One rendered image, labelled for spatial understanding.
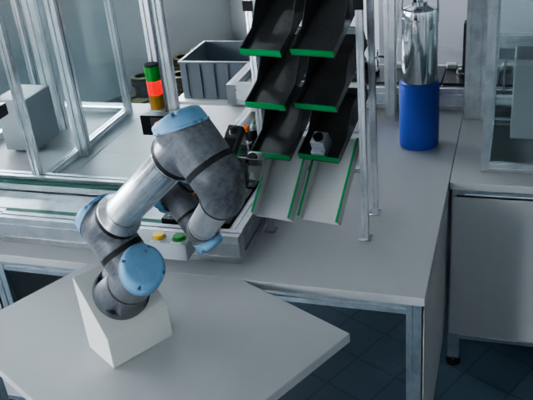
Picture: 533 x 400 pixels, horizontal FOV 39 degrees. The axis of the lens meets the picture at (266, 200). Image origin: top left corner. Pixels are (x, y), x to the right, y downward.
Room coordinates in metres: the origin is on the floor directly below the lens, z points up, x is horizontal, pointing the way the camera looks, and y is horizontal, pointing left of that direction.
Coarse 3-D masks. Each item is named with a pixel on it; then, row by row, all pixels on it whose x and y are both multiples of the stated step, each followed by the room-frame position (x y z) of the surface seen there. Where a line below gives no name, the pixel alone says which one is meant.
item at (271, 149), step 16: (304, 80) 2.25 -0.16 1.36; (272, 112) 2.22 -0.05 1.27; (288, 112) 2.22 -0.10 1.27; (304, 112) 2.13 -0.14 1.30; (272, 128) 2.17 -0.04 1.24; (288, 128) 2.15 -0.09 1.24; (304, 128) 2.12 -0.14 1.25; (256, 144) 2.12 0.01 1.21; (272, 144) 2.11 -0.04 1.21; (288, 144) 2.09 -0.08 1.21; (288, 160) 2.03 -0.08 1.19
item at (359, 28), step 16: (368, 0) 2.24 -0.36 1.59; (368, 16) 2.24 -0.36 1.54; (368, 32) 2.24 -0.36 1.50; (368, 48) 2.24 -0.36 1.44; (256, 64) 2.18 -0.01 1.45; (368, 64) 2.24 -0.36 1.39; (368, 80) 2.24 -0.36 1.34; (256, 112) 2.19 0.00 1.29; (368, 208) 2.08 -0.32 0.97; (272, 224) 2.18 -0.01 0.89; (368, 224) 2.08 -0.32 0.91; (368, 240) 2.06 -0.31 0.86
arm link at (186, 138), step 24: (168, 120) 1.44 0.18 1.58; (192, 120) 1.44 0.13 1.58; (168, 144) 1.43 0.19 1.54; (192, 144) 1.40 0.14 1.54; (216, 144) 1.41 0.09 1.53; (144, 168) 1.50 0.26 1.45; (168, 168) 1.43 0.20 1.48; (192, 168) 1.39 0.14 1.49; (120, 192) 1.55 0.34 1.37; (144, 192) 1.50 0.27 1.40; (96, 216) 1.58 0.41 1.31; (120, 216) 1.55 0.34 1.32; (96, 240) 1.58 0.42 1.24; (120, 240) 1.57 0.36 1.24
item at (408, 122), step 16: (400, 80) 2.80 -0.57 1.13; (400, 96) 2.76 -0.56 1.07; (416, 96) 2.70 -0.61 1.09; (432, 96) 2.70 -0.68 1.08; (400, 112) 2.77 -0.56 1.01; (416, 112) 2.70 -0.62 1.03; (432, 112) 2.70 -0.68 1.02; (400, 128) 2.77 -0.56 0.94; (416, 128) 2.70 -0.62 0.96; (432, 128) 2.71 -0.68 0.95; (400, 144) 2.77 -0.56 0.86; (416, 144) 2.70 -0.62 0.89; (432, 144) 2.71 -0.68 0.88
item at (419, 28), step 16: (416, 0) 2.77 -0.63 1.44; (416, 16) 2.71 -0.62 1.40; (432, 16) 2.71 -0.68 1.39; (416, 32) 2.71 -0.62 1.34; (432, 32) 2.71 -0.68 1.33; (416, 48) 2.71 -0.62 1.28; (432, 48) 2.72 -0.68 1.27; (416, 64) 2.71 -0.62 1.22; (432, 64) 2.72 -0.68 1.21; (416, 80) 2.71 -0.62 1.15; (432, 80) 2.72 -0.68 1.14
